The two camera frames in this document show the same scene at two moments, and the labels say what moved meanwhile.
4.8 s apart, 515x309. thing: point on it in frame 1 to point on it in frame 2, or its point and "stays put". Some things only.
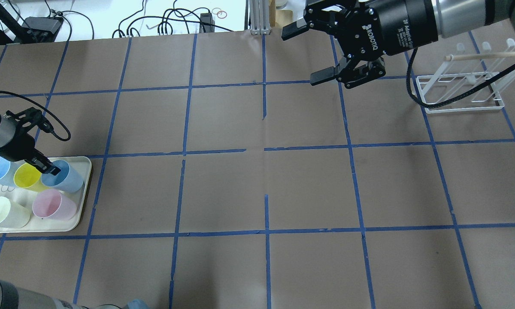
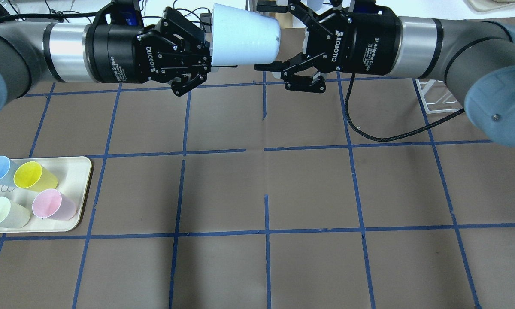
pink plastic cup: (51, 204) stays put
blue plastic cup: (67, 180) to (240, 37)
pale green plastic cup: (1, 212) stays put
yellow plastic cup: (27, 176) stays put
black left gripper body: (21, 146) to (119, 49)
